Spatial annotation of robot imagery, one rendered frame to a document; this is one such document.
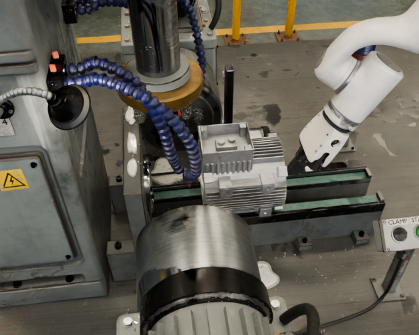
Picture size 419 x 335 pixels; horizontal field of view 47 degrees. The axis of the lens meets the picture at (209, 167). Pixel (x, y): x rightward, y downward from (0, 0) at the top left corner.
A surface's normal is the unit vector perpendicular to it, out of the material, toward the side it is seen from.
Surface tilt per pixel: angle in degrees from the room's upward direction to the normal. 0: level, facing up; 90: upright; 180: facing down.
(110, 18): 0
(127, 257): 90
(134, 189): 0
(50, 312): 0
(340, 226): 90
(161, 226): 32
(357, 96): 73
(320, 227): 90
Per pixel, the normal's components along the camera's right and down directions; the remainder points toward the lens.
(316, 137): -0.87, -0.21
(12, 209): 0.12, 0.70
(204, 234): 0.15, -0.71
